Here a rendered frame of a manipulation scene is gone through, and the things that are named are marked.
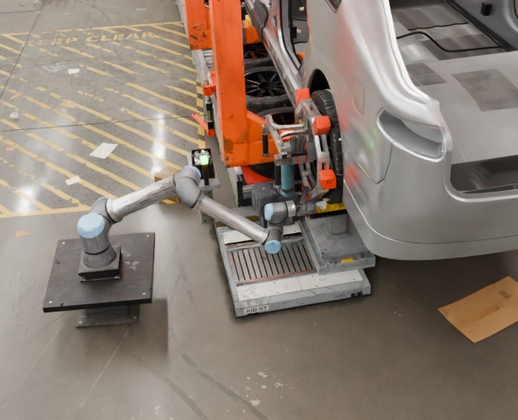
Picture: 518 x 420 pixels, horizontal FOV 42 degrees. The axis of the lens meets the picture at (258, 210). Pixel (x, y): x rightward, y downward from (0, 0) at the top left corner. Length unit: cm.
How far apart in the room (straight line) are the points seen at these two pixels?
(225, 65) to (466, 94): 142
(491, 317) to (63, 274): 251
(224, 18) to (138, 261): 149
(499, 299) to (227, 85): 207
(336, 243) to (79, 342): 164
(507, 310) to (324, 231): 118
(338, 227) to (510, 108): 122
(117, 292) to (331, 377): 128
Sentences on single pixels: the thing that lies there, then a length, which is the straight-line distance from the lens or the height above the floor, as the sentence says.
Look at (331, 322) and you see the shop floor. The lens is 403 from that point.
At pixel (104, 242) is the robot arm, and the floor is 51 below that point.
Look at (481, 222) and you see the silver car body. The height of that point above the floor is 105.
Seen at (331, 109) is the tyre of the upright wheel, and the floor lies 116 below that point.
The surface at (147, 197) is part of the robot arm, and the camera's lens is 384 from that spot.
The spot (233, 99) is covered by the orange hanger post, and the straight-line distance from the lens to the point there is 414.
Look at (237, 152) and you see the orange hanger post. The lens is 432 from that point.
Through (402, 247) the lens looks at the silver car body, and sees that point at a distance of 322.
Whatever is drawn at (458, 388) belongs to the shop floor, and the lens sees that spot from 381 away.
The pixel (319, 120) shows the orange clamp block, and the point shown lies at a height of 115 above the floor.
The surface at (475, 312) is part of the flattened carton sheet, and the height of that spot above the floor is 1.
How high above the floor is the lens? 292
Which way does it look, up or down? 37 degrees down
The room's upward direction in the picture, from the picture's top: 3 degrees counter-clockwise
